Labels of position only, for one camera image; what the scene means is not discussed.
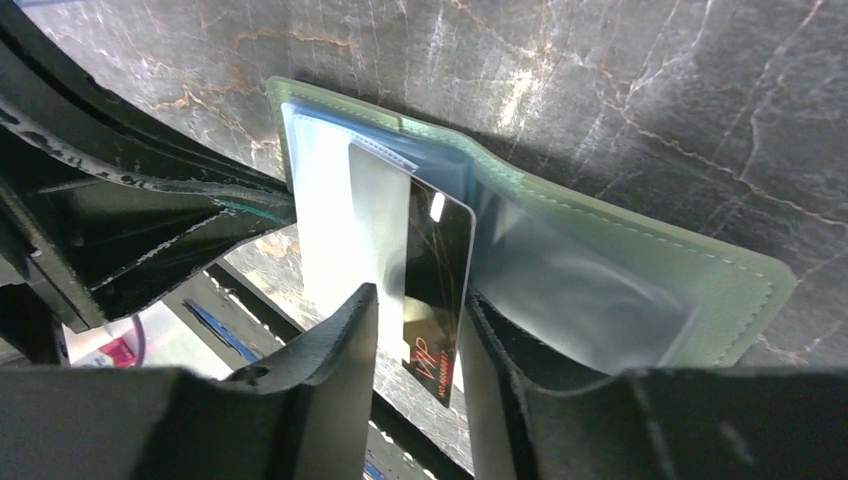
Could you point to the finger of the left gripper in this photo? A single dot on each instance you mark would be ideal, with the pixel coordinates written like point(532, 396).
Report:
point(105, 209)

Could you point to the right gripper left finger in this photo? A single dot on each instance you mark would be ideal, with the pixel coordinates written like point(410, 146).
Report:
point(299, 413)

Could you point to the black VIP credit card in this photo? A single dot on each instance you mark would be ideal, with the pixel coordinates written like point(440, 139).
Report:
point(416, 244)

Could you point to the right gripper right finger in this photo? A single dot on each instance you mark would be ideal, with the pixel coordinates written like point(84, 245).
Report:
point(536, 414)

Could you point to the green leather card holder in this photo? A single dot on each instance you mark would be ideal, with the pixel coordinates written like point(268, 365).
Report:
point(606, 287)

